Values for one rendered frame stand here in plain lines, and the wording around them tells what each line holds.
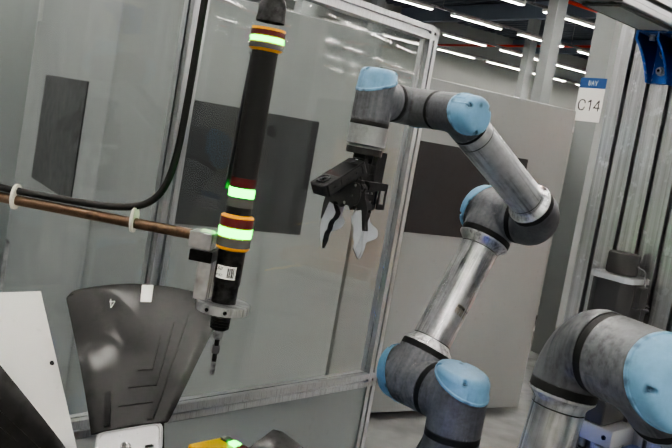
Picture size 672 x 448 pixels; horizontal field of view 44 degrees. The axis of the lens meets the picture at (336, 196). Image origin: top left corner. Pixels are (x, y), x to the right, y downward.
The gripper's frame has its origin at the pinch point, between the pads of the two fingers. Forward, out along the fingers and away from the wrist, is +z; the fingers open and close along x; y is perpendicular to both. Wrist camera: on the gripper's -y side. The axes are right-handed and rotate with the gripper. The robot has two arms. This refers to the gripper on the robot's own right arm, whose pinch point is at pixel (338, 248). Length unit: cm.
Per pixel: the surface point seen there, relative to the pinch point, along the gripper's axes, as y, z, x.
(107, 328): -53, 12, -5
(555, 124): 382, -55, 162
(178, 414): 6, 51, 45
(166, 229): -56, -5, -18
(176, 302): -44.0, 7.3, -8.5
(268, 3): -52, -36, -26
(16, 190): -68, -6, -1
